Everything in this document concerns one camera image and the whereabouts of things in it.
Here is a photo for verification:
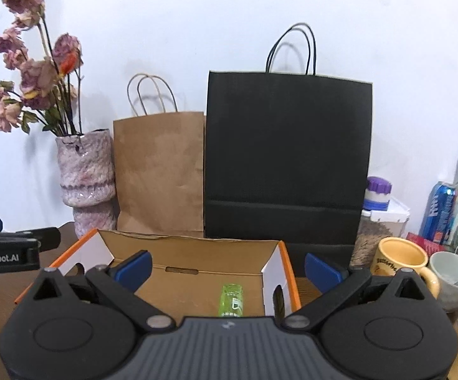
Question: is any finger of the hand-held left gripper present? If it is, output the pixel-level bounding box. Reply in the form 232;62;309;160
0;227;61;252

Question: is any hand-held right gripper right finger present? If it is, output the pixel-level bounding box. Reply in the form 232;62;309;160
280;252;429;330

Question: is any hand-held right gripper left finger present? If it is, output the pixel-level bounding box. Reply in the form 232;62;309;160
31;250;174;330

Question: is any orange cardboard box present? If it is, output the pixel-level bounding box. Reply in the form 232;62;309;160
14;228;303;319

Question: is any clear container with white lid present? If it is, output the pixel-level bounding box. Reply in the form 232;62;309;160
349;196;411;270

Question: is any pink speckled ceramic vase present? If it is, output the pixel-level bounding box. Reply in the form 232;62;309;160
56;129;118;240

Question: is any yellow mug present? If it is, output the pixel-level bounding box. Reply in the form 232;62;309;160
372;237;441;297

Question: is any small green bottle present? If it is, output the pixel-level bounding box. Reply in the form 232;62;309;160
218;283;245;318

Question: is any white jar with purple lid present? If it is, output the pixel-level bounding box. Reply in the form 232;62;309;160
362;176;393;212

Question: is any brown paper bag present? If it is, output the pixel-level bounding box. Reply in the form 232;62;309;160
113;73;206;238

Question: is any small red box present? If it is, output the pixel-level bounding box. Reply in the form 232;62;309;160
406;232;447;256

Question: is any blue drink can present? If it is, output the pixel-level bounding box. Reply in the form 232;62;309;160
419;181;457;244

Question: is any pale green cup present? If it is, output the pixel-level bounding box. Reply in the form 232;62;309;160
429;251;458;311

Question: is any black paper bag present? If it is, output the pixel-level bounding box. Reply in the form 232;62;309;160
204;22;373;272

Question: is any dried pink flower bouquet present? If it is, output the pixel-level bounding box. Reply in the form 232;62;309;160
0;0;84;137

